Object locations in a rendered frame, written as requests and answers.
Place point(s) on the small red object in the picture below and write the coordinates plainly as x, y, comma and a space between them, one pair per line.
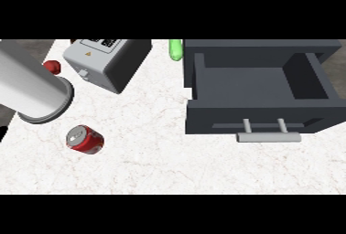
52, 66

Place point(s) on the red soda can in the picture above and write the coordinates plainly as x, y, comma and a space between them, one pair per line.
86, 140

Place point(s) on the dark grey drawer cabinet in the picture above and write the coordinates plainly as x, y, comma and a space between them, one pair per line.
242, 80

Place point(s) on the green vegetable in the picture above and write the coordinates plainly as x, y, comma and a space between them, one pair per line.
176, 50

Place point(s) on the grey box appliance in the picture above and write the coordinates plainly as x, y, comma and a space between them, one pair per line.
112, 65

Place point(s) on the dark grey drawer front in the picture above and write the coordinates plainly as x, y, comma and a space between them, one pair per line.
265, 113

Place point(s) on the white cylinder with grey rim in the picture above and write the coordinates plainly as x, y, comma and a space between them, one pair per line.
27, 88

